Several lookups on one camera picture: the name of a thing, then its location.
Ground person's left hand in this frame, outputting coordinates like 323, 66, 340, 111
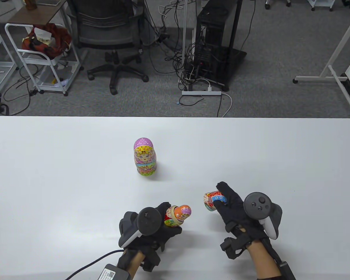
124, 202, 183, 272

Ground person's right hand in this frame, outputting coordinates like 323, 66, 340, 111
215, 181, 270, 259

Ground orange Russian doll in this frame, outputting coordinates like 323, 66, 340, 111
174, 205, 192, 224

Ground red-blue scarf Russian doll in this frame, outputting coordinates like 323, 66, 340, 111
164, 190, 227, 227

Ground large purple-scarf Russian doll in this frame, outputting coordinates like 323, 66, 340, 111
134, 138, 157, 176

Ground person's right forearm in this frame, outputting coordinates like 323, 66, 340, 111
246, 240, 282, 279

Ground person's left forearm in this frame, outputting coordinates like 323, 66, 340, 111
117, 250, 145, 280

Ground black grey tracking controller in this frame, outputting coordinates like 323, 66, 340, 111
118, 207, 163, 248
244, 192, 283, 240

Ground white power strip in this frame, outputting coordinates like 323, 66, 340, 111
182, 90, 222, 96

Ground black stand base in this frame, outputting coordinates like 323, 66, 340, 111
222, 48, 248, 91

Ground black computer tower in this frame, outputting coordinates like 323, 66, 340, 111
194, 0, 243, 91

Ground white pole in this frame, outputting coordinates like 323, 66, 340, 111
178, 0, 190, 85

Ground white whiteboard stand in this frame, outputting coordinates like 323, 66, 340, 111
293, 4, 350, 121

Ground black office chair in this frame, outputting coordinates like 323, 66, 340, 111
67, 0, 150, 95

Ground black chair caster base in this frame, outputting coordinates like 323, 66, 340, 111
265, 0, 291, 10

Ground white metal cart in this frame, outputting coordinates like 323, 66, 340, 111
5, 23, 84, 97

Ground red patterned bag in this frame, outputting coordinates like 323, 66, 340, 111
21, 23, 72, 59

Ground white cart casters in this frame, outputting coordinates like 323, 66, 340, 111
307, 0, 336, 11

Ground white crumpled paper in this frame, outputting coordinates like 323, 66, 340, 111
34, 27, 53, 42

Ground wooden side table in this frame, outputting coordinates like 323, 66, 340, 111
7, 0, 68, 25

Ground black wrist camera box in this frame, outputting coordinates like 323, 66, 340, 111
99, 264, 131, 280
277, 261, 296, 280

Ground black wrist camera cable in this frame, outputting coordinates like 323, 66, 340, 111
65, 249, 124, 280

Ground white cable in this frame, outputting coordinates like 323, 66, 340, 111
217, 92, 233, 118

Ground thin black floor cable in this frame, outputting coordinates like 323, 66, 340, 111
177, 96, 205, 106

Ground black cable tangle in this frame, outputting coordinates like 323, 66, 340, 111
146, 0, 204, 91

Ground black floor cable loop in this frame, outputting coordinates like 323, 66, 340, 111
3, 63, 39, 116

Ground white wire rack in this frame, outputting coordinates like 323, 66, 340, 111
0, 13, 19, 95

